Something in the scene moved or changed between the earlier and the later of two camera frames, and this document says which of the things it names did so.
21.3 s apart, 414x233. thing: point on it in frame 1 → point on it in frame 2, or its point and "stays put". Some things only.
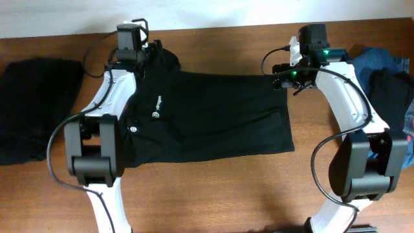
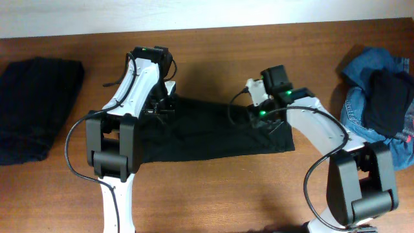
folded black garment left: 36,93 stays put
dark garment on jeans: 391,91 stays put
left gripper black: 157,49 → 165,110
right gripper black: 285,80 → 255,119
